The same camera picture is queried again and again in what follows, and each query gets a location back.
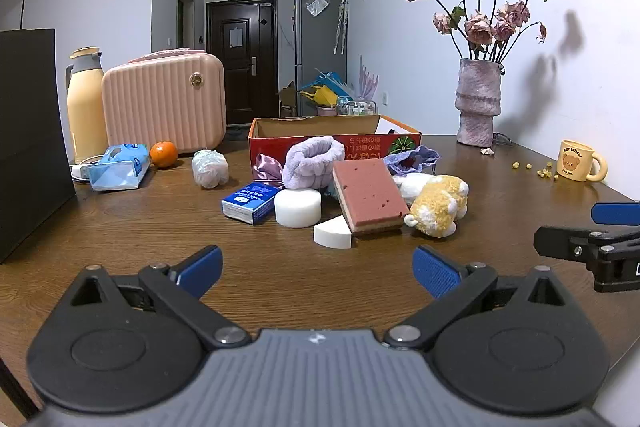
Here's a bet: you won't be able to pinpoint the dried pink rose bouquet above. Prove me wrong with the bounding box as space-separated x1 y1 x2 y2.
402 0 563 62

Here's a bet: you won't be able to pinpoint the purple drawstring pouch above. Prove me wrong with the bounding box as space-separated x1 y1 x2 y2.
384 145 441 180

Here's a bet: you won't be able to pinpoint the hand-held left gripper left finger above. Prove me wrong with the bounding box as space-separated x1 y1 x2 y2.
70 245 252 351

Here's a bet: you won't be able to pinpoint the yellow plush toy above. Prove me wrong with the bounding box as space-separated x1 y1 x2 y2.
404 175 470 239

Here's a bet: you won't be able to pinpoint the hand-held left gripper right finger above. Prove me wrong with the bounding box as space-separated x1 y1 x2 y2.
384 245 568 351

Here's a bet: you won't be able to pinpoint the small blue tissue packet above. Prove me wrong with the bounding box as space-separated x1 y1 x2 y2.
222 181 282 225

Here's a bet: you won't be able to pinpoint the white fluffy plush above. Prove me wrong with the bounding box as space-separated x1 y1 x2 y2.
391 173 436 202

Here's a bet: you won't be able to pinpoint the pile of blue yellow bags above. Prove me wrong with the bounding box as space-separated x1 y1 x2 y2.
299 69 353 108

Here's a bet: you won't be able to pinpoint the orange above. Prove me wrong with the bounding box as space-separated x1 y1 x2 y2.
149 140 179 168

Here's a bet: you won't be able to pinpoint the dark brown entrance door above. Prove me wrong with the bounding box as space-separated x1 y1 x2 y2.
206 0 279 126

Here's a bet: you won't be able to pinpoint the black paper bag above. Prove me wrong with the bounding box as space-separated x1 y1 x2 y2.
0 0 77 264

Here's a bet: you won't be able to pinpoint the pink textured vase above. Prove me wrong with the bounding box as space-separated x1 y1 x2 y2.
454 58 502 146

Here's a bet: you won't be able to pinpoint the blue soft tissue pack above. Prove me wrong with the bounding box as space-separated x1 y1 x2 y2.
89 142 151 192

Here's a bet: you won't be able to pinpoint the pink rectangular sponge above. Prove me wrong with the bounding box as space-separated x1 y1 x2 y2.
332 158 411 235

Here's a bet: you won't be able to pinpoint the lavender fluffy headband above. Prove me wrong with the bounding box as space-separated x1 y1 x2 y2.
282 135 346 190

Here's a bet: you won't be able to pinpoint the scattered yellow petal crumbs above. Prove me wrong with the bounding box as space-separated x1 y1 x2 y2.
511 161 560 180

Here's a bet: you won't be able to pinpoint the wire trolley with bottles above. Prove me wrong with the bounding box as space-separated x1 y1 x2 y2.
337 98 376 116

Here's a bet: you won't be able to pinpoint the pink satin scrunchie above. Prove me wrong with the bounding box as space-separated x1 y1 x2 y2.
252 153 287 185

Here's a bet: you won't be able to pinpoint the yellow thermos jug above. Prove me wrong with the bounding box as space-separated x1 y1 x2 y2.
65 47 109 165

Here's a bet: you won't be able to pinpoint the grey refrigerator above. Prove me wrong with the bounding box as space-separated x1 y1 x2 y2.
294 0 348 118

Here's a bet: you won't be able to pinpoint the white wedge sponge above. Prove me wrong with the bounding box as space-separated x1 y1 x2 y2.
313 214 352 250

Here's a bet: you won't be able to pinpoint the yellow bear mug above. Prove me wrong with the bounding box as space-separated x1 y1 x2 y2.
556 139 608 184

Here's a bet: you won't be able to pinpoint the purple wing decoration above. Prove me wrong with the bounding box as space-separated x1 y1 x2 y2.
357 55 381 100

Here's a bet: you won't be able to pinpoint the red cardboard box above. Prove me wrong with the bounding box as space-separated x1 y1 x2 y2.
248 114 422 198

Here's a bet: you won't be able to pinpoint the crumpled white plastic bag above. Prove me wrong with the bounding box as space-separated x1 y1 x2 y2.
192 149 230 190

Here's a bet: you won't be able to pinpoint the white hanging umbrellas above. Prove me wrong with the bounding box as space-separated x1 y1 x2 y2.
334 0 348 55

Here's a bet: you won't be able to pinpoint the white round sponge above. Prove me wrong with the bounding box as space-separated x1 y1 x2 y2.
274 188 322 228

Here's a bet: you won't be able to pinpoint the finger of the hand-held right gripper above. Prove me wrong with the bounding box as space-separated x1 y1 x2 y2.
533 226 640 263
591 201 640 226

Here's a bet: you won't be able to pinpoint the open brown cardboard box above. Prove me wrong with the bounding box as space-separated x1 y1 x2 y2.
279 82 297 118

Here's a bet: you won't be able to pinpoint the pink ribbed suitcase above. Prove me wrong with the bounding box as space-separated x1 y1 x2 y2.
101 49 227 154

